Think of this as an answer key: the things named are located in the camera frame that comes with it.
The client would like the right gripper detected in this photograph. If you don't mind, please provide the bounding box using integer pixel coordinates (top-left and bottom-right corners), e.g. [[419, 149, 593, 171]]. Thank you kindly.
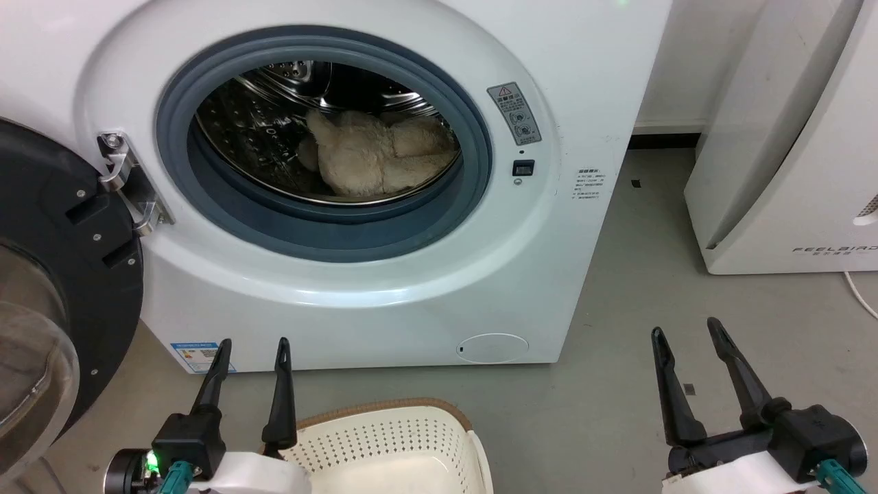
[[651, 316, 869, 494]]

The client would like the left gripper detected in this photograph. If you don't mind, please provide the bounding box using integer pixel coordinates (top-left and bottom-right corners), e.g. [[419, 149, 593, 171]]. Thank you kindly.
[[103, 337, 313, 494]]

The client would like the white perforated laundry basket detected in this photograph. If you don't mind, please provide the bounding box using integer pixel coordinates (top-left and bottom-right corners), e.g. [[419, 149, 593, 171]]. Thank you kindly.
[[261, 398, 495, 494]]

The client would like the white front-load washing machine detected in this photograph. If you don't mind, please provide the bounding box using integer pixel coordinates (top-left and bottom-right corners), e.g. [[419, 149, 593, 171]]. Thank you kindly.
[[0, 0, 674, 375]]

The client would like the beige plush toy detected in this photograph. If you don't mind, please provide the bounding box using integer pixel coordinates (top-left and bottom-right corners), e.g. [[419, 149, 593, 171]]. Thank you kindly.
[[296, 108, 460, 199]]

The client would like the blue energy label sticker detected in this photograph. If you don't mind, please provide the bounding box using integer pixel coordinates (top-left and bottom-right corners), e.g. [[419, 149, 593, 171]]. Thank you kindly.
[[170, 341, 238, 375]]

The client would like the grey rubber door gasket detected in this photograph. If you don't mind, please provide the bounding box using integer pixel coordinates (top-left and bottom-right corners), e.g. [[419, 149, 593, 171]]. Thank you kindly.
[[155, 34, 494, 263]]

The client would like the silver metal door hinge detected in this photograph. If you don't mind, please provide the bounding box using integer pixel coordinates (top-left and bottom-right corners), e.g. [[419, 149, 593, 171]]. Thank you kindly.
[[97, 132, 174, 238]]

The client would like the round white filter cover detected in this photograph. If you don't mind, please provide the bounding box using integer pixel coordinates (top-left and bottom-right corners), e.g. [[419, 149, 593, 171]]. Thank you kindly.
[[457, 333, 530, 364]]

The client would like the white standing appliance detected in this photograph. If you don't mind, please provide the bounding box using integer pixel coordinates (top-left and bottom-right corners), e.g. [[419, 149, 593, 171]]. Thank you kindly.
[[684, 0, 878, 276]]

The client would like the small printed text label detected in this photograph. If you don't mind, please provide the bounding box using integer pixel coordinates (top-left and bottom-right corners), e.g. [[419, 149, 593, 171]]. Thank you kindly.
[[573, 167, 604, 202]]

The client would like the black round washer door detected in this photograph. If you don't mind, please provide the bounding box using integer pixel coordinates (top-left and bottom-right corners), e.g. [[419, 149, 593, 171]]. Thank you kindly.
[[0, 118, 145, 484]]

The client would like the stainless steel washer drum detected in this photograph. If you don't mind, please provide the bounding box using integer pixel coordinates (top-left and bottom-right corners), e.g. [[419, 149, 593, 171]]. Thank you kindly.
[[195, 60, 462, 206]]

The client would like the grey warning sticker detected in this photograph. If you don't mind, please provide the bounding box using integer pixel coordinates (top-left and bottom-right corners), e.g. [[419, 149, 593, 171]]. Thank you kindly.
[[487, 82, 543, 146]]

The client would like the teal cable connector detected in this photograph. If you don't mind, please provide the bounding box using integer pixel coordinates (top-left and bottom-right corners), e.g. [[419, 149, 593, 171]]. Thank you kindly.
[[816, 458, 869, 494], [156, 460, 195, 494]]

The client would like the white power cable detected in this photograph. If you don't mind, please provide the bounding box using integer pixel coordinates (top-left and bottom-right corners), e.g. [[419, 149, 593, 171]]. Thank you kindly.
[[843, 271, 878, 321]]

